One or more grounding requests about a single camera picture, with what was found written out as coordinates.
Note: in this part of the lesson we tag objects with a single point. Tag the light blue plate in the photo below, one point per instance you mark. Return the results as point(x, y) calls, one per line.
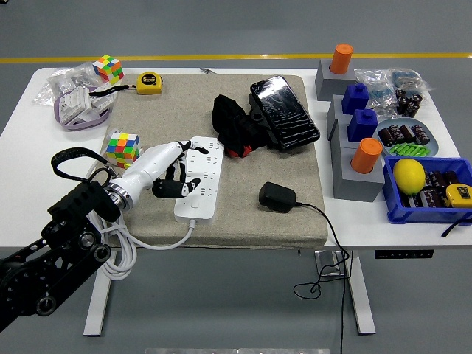
point(434, 145)

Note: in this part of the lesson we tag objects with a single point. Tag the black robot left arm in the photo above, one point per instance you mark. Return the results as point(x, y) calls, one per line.
point(55, 258)

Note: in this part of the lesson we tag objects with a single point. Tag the black cloth with red trim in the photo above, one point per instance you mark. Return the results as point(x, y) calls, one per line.
point(228, 114)

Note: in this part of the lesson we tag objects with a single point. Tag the yellow lemon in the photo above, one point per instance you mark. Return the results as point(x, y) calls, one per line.
point(409, 177)

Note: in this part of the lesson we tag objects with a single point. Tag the grey-brown fabric mat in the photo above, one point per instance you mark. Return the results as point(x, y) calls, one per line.
point(258, 162)

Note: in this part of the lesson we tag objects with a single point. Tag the white plastic socket part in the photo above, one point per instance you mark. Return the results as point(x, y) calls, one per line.
point(73, 103)

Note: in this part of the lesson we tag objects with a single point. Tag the blue plastic block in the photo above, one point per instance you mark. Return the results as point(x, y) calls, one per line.
point(354, 99)
point(362, 125)

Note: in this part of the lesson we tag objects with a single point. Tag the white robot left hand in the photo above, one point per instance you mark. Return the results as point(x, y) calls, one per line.
point(147, 169)

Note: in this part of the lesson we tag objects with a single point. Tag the purple plastic tray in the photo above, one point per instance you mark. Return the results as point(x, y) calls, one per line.
point(86, 126)

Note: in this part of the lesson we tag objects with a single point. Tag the white table leg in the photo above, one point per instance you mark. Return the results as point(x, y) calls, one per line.
point(97, 302)
point(361, 295)

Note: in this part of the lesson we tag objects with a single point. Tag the small colourful puzzle cube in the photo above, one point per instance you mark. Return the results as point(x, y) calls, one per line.
point(107, 68)

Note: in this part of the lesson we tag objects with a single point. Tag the dark capacitor cluster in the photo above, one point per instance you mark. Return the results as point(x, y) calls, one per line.
point(409, 103)

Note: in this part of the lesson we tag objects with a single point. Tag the clear bag of small parts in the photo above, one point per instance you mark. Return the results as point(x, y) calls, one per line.
point(374, 86)

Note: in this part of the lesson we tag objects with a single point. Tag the silver pen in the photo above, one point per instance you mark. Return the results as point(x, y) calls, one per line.
point(206, 70)

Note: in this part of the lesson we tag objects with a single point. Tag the green battery pile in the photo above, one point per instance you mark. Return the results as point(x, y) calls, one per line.
point(409, 149)

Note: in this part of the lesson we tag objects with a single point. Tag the black phone holder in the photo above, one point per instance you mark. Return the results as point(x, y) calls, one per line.
point(256, 115)

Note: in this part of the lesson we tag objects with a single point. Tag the capacitor heap in bin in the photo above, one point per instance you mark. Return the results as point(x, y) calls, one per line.
point(433, 191)

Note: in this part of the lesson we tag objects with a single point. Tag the dark brown capacitor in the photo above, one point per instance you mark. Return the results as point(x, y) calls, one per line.
point(407, 133)
point(420, 134)
point(387, 135)
point(397, 133)

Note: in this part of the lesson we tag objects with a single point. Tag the clear bag of white parts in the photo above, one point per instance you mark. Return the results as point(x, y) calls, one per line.
point(62, 81)

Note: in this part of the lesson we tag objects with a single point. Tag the black glossy phone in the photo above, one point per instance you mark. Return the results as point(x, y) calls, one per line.
point(284, 110)

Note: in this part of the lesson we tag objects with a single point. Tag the silver metal bracket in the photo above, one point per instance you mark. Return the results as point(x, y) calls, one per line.
point(321, 265)

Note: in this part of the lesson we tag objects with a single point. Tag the grey block with socket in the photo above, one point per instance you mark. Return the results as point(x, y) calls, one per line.
point(355, 190)
point(324, 83)
point(335, 110)

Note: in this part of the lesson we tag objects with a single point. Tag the black table control panel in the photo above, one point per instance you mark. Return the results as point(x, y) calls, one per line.
point(403, 254)

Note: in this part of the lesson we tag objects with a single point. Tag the blue plastic bin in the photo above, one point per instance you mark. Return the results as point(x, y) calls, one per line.
point(424, 215)

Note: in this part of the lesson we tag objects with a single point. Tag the large colourful puzzle cube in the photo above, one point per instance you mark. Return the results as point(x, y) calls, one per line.
point(123, 147)

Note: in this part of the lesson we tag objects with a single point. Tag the yellow tape measure with label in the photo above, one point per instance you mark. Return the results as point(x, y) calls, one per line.
point(459, 195)

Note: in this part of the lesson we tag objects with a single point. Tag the clear bag of blue parts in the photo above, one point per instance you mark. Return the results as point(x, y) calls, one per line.
point(407, 78)

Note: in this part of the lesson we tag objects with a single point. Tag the orange plastic cylinder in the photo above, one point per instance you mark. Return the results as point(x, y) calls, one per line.
point(366, 156)
point(341, 59)

